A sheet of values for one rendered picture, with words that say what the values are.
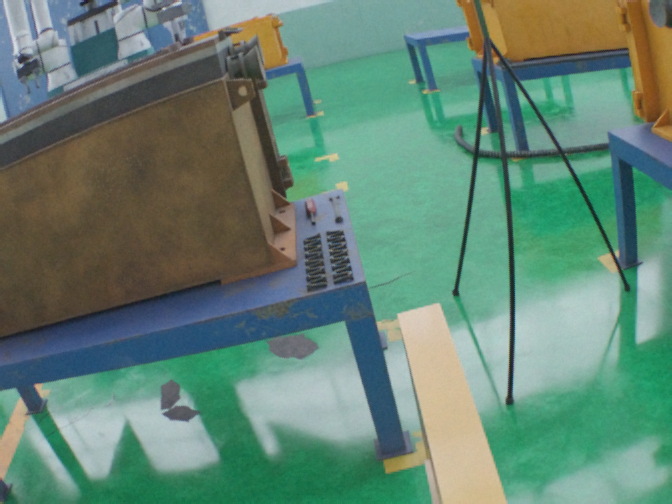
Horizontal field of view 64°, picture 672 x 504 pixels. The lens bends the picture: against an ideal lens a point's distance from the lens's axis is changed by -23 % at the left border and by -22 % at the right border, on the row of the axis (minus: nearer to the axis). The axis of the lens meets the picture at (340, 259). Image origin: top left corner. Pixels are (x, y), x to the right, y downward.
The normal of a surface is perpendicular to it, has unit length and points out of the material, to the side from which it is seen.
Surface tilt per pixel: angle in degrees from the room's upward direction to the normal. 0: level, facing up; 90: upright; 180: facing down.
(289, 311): 90
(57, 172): 90
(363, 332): 90
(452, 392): 0
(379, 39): 90
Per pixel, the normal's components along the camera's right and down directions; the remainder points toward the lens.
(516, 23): 0.09, 0.40
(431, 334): -0.23, -0.88
